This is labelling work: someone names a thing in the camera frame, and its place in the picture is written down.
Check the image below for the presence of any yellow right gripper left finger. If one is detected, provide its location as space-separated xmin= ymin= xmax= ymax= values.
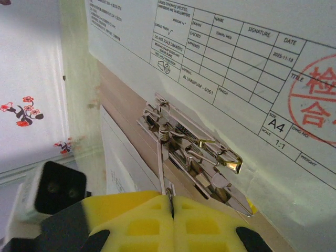
xmin=81 ymin=191 xmax=174 ymax=252

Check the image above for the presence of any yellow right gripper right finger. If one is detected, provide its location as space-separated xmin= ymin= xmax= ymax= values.
xmin=172 ymin=195 xmax=274 ymax=252

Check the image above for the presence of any chrome lever clip mechanism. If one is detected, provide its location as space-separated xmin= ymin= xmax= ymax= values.
xmin=136 ymin=91 xmax=257 ymax=217

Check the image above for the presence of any pink file folder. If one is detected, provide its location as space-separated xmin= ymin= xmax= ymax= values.
xmin=97 ymin=61 xmax=297 ymax=252

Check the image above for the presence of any beige binder folder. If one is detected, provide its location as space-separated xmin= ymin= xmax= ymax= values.
xmin=83 ymin=0 xmax=336 ymax=252

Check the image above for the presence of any green marbled table mat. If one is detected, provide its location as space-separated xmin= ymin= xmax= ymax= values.
xmin=59 ymin=0 xmax=106 ymax=169

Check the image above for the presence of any white floral tablecloth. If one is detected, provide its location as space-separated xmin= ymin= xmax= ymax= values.
xmin=0 ymin=0 xmax=77 ymax=190

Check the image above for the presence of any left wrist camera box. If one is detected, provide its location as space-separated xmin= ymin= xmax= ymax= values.
xmin=5 ymin=160 xmax=87 ymax=237

